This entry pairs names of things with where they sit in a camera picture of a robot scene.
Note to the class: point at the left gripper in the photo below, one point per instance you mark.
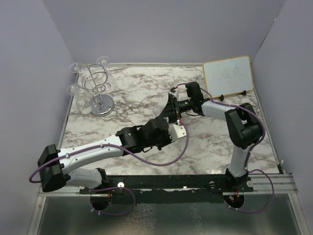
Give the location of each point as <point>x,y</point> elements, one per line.
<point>168,140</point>

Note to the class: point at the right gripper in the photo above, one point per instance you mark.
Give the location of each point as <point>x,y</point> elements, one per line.
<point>173,100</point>

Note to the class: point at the clear wine glass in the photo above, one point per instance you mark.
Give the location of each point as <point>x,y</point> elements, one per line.
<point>82,101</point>
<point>103,61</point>
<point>75,67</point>
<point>110,83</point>

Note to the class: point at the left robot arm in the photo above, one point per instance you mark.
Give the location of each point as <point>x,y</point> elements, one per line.
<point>60,167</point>

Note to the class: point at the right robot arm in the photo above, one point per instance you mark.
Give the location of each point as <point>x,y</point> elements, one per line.
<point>245,129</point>

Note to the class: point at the chrome wine glass rack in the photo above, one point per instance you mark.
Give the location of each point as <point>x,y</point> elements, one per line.
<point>90,79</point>

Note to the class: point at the small whiteboard on stand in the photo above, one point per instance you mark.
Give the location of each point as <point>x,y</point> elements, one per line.
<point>228,76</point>

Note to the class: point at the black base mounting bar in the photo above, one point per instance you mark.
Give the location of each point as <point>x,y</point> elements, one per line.
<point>168,189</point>

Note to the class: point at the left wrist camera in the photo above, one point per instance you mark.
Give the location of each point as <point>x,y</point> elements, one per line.
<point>176,132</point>

